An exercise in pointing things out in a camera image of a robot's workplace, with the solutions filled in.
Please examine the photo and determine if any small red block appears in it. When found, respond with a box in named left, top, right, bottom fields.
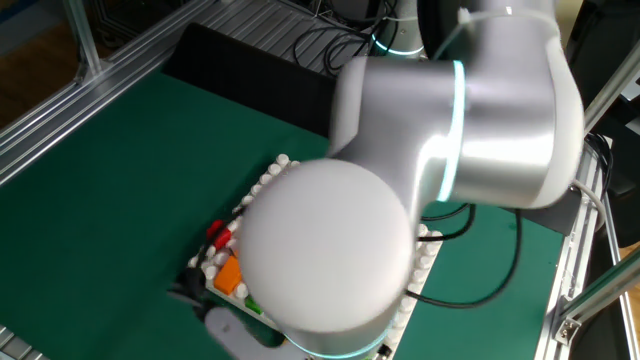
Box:
left=206, top=218, right=233, bottom=252

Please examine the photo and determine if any orange curved block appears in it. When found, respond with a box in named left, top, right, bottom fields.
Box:
left=213, top=255, right=244, bottom=296

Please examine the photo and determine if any black base mat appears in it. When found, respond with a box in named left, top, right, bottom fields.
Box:
left=162, top=22, right=584, bottom=236

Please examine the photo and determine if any white studded baseplate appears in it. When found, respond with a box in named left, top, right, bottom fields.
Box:
left=187, top=153, right=444, bottom=360

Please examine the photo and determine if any green table mat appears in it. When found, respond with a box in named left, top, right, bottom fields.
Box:
left=0, top=67, right=566, bottom=360

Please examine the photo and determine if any aluminium slotted table deck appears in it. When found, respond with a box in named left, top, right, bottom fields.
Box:
left=0, top=0, right=640, bottom=360

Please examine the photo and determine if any black office chair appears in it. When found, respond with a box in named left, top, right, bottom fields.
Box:
left=564, top=0, right=640, bottom=246

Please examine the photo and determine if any black cable on table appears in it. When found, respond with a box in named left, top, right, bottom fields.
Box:
left=420, top=202, right=472, bottom=222

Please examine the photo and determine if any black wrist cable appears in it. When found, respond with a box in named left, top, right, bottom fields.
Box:
left=167, top=202, right=523, bottom=321

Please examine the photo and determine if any grey hose with metal connector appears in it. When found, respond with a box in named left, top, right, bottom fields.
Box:
left=569, top=179, right=609, bottom=226

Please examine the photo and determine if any aluminium frame post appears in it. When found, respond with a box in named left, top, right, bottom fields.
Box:
left=62, top=0, right=104, bottom=81
left=554, top=259, right=640, bottom=346
left=582, top=39, right=640, bottom=136

